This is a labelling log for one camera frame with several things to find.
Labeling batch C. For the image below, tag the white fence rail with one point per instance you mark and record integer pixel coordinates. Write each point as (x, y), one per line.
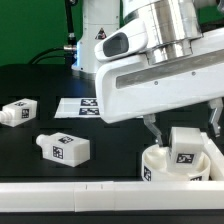
(110, 196)
(216, 158)

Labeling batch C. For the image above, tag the white paper marker sheet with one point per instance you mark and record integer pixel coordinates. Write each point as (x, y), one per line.
(77, 108)

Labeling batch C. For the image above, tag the black cable pole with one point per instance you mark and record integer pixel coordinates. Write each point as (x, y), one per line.
(72, 41)

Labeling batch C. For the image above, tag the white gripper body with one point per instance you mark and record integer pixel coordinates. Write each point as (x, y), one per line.
(135, 80)

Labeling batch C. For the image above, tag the white right fence rail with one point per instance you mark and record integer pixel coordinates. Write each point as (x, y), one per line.
(216, 158)

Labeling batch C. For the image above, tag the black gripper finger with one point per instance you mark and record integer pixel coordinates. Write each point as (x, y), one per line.
(216, 106)
(149, 121)

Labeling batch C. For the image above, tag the white front fence rail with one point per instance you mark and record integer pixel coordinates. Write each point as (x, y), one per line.
(110, 196)

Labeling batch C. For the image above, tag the white round stool seat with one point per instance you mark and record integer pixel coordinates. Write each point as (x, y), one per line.
(154, 167)

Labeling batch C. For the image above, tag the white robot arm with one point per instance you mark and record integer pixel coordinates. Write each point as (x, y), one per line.
(167, 20)

